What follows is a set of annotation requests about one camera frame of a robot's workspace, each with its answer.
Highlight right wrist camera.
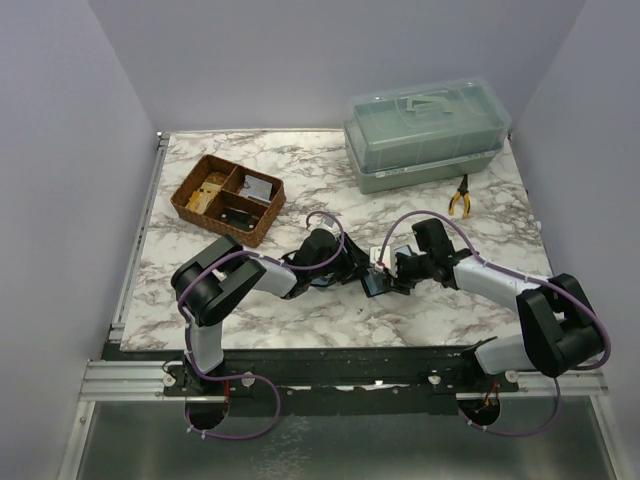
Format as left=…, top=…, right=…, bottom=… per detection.
left=369, top=246, right=397, bottom=276

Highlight yellow handled pliers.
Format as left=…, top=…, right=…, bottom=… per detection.
left=448, top=174, right=471, bottom=218

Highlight purple cable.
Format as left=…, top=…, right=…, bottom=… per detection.
left=178, top=212, right=347, bottom=441
left=382, top=210, right=612, bottom=436

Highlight brown woven divided basket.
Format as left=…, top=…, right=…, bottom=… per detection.
left=170, top=154, right=286, bottom=247

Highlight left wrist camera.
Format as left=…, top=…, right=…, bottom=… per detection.
left=319, top=215, right=340, bottom=235

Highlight black item in basket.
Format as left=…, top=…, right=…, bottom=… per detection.
left=220, top=208, right=257, bottom=232

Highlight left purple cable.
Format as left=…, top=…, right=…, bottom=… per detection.
left=178, top=212, right=347, bottom=441

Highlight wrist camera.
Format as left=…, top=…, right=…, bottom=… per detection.
left=319, top=215, right=340, bottom=235
left=369, top=246, right=397, bottom=276

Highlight black leather card holder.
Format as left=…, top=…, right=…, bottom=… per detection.
left=361, top=270, right=398, bottom=298

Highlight black metal base rail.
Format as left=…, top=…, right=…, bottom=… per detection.
left=91, top=345, right=518, bottom=420

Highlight green plastic storage box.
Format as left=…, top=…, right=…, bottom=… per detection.
left=343, top=78, right=511, bottom=194

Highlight gold cards in basket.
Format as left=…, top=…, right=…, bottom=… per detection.
left=186, top=182, right=221, bottom=214

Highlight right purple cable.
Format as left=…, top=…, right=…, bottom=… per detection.
left=382, top=210, right=612, bottom=436

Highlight aluminium frame rail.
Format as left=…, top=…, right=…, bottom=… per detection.
left=107, top=132, right=171, bottom=344

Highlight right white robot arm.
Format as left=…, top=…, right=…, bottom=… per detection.
left=370, top=215, right=611, bottom=392

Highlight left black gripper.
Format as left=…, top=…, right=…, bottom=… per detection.
left=310, top=233, right=372, bottom=285

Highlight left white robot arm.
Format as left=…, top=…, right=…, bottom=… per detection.
left=170, top=228, right=369, bottom=395

